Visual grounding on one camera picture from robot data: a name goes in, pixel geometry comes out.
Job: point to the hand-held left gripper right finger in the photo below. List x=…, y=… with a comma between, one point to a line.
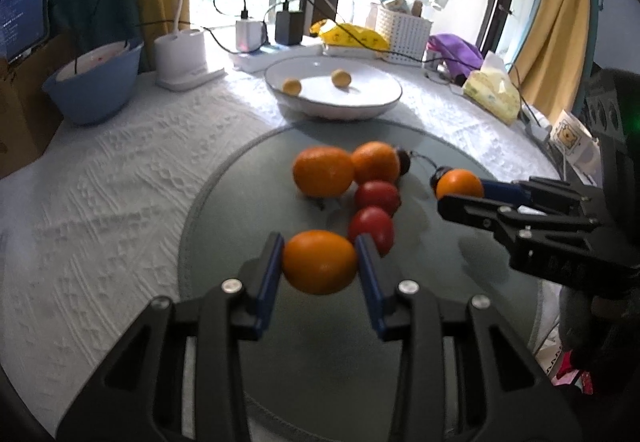
x=369, y=287

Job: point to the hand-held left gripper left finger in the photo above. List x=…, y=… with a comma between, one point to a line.
x=267, y=282

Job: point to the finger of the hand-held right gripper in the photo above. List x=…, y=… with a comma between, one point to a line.
x=480, y=214
x=502, y=192

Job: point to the small orange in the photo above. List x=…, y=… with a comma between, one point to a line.
x=460, y=184

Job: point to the smooth oval orange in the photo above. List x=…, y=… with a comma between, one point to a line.
x=320, y=262

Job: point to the dark cherry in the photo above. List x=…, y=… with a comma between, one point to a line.
x=437, y=179
x=404, y=161

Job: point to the red tomato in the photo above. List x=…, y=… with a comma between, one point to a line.
x=377, y=197
x=372, y=227

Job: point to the round orange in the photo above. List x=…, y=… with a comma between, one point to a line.
x=375, y=161

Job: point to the large textured orange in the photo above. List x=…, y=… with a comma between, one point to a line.
x=322, y=171

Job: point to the white plate with dark rim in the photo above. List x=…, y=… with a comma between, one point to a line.
x=325, y=99

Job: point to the person's right hand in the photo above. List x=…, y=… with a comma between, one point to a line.
x=595, y=332

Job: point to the white power adapter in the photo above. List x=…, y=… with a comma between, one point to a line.
x=535, y=124

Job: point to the round grey table mat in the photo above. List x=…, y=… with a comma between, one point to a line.
x=310, y=362

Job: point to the yellow tissue pack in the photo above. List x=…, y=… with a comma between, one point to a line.
x=492, y=94

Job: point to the purple cloth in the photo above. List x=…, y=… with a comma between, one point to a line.
x=457, y=51

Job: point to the red packaging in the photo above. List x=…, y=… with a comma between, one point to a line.
x=570, y=369

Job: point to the white embossed tablecloth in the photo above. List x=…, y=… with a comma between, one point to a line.
x=100, y=197

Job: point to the white perforated basket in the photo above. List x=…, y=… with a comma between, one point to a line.
x=400, y=34

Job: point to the small brown kiwi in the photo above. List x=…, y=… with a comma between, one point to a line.
x=341, y=78
x=292, y=86

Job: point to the brown bottle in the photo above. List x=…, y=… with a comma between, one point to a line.
x=416, y=8

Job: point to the yellow plastic bag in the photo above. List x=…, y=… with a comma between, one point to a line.
x=355, y=37

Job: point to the paper cup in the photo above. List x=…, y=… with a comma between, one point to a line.
x=392, y=2

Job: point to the white power strip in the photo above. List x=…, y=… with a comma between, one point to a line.
x=265, y=59

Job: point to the white charger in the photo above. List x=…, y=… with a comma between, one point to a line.
x=249, y=36

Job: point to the black charger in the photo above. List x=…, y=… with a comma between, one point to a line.
x=289, y=27

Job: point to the blue plastic bowl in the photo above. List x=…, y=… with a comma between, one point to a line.
x=95, y=91

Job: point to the cardboard box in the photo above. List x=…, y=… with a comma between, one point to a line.
x=20, y=121

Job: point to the tablet screen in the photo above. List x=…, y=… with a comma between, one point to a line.
x=22, y=16

